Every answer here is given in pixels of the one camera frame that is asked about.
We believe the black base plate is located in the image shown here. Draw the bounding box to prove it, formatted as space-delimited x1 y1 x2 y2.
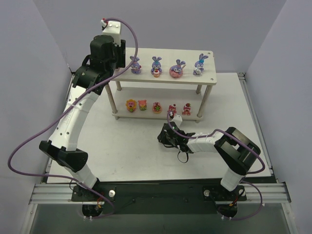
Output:
69 179 247 217

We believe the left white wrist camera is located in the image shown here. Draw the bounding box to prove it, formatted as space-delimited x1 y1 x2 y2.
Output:
100 18 121 43

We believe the aluminium frame rail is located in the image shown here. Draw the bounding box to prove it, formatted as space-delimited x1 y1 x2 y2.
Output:
29 183 291 205

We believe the orange lion toy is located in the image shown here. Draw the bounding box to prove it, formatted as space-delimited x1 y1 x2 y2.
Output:
126 99 137 113

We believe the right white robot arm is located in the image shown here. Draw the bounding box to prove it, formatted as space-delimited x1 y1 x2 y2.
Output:
157 121 261 192

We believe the pink bear clover toy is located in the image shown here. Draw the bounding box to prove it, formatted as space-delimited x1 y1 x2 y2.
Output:
153 102 162 114

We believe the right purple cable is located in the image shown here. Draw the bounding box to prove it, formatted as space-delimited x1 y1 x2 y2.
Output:
166 111 266 221

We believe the pink bear burger toy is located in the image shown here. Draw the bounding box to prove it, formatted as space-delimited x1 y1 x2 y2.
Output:
138 99 147 111

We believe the wooden two-tier shelf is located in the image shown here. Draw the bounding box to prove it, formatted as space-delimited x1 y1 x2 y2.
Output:
109 48 217 122

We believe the red white strawberry toy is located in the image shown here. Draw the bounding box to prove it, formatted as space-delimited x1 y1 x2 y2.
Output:
182 103 191 116

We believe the purple bunny pink cake toy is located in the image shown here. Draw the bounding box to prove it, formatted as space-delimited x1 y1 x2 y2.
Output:
169 59 186 78

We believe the red white bear toy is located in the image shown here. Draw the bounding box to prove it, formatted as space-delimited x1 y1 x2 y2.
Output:
168 104 176 116

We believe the purple bunny blue ears toy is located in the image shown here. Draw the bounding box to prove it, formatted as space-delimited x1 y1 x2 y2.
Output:
193 53 209 76

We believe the purple bunny with ball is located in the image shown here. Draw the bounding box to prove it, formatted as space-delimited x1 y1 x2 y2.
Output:
151 56 162 78

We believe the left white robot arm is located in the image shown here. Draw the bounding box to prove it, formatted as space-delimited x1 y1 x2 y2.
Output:
39 35 126 188

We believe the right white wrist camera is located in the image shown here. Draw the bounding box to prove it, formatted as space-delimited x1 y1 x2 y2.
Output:
169 115 183 128

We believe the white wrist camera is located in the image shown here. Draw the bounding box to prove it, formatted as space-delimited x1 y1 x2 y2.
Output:
169 115 183 128
100 18 121 43

